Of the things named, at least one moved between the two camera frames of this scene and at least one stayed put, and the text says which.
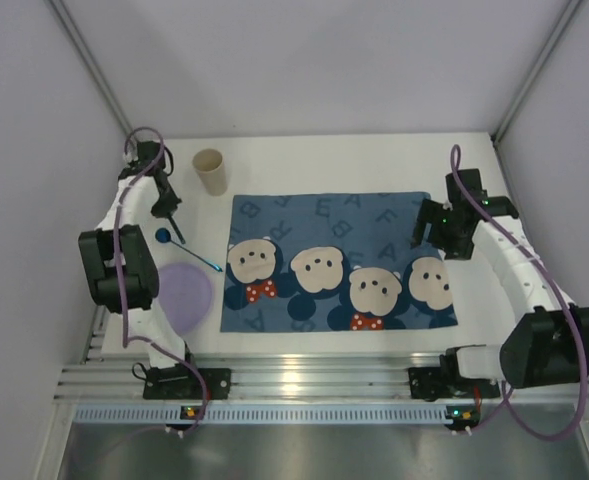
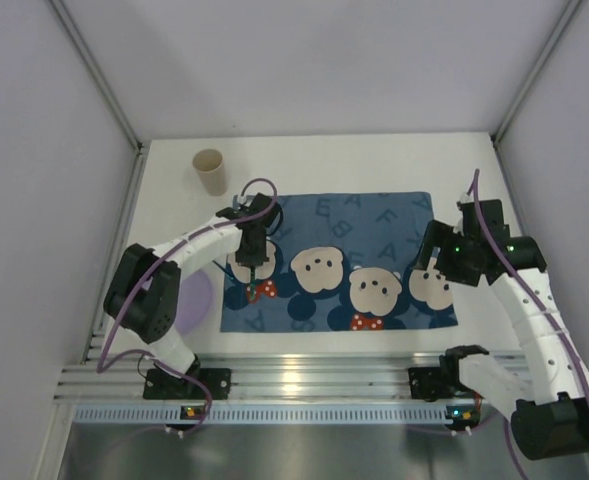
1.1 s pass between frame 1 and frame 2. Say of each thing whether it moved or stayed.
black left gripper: moved
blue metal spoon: moved
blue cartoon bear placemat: stayed
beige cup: stayed
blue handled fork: moved
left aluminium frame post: stayed
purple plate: stayed
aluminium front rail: stayed
